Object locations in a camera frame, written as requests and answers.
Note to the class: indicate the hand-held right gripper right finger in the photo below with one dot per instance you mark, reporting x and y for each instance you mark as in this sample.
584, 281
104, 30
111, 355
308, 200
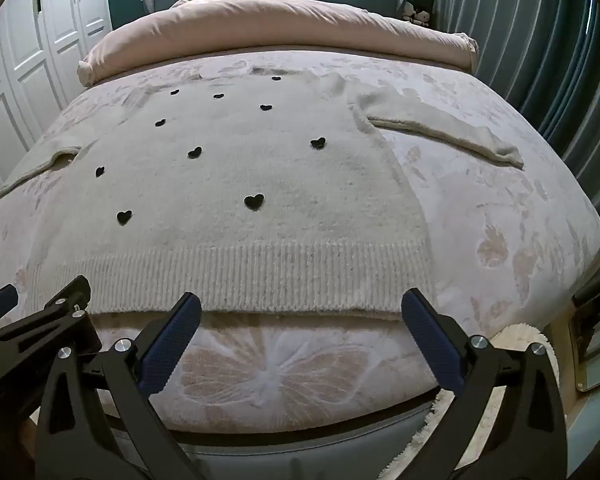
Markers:
432, 340

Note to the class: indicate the white panelled wardrobe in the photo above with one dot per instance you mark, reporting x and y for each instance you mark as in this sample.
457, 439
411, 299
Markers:
20, 60

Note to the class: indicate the grey-blue curtain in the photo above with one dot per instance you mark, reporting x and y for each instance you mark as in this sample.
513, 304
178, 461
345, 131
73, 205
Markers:
530, 35

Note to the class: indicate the small plush toys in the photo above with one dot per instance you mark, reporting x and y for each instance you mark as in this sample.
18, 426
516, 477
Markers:
416, 14

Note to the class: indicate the cream fringed rug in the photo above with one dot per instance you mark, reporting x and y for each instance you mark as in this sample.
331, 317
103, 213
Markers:
522, 336

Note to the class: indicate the bed with floral cover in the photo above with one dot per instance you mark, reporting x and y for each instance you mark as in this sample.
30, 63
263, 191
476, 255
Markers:
480, 200

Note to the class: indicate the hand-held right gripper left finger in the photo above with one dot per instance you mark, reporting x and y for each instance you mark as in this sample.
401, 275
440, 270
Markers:
167, 340

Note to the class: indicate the grey framed panel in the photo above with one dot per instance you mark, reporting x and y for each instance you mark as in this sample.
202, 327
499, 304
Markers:
597, 355

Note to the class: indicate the pink duvet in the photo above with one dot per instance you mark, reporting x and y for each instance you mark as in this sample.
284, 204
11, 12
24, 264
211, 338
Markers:
280, 30

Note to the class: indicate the cream sweater with black hearts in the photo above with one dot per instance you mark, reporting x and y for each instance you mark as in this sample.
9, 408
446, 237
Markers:
280, 185

